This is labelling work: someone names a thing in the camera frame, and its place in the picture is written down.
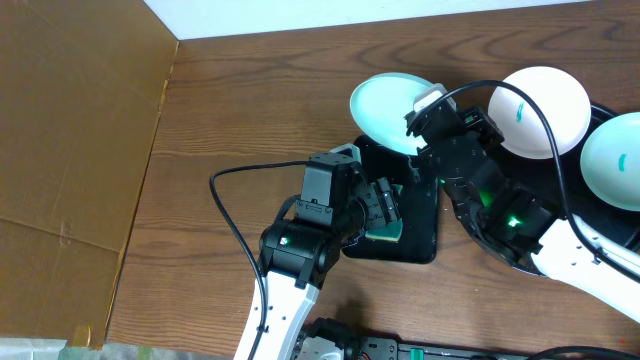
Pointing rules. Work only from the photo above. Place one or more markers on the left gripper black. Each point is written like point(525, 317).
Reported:
point(385, 203)

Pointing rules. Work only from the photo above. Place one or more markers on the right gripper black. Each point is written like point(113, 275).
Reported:
point(451, 125)

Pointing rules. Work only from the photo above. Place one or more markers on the green yellow sponge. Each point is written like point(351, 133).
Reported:
point(384, 222)

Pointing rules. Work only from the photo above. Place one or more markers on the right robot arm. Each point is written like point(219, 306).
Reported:
point(572, 251)

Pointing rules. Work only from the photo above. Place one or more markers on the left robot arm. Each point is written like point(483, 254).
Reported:
point(338, 204)

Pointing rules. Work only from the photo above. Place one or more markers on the black rectangular tray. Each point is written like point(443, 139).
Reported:
point(418, 204)

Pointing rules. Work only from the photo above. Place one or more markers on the black round tray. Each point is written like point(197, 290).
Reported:
point(530, 170)

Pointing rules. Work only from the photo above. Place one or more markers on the brown cardboard panel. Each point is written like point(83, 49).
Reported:
point(82, 89)

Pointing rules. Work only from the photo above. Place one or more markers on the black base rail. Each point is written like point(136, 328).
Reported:
point(327, 339)

